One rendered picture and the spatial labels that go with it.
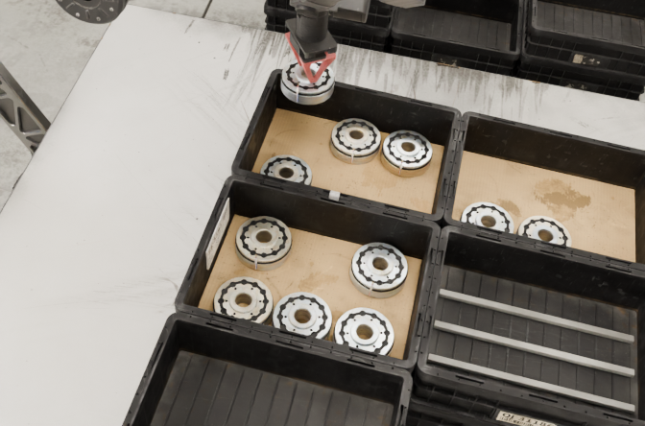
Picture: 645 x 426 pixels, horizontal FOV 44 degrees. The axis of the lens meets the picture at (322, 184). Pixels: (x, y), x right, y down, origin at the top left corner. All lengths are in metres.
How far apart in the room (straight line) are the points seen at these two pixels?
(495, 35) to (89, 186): 1.50
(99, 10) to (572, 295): 1.02
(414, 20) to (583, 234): 1.28
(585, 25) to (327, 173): 1.32
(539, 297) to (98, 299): 0.83
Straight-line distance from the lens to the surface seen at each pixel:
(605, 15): 2.79
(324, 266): 1.49
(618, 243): 1.68
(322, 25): 1.47
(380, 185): 1.62
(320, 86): 1.55
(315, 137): 1.69
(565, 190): 1.72
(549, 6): 2.76
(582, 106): 2.11
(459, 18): 2.79
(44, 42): 3.24
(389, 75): 2.04
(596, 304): 1.58
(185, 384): 1.38
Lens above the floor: 2.07
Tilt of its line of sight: 50 degrees down
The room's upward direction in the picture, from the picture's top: 7 degrees clockwise
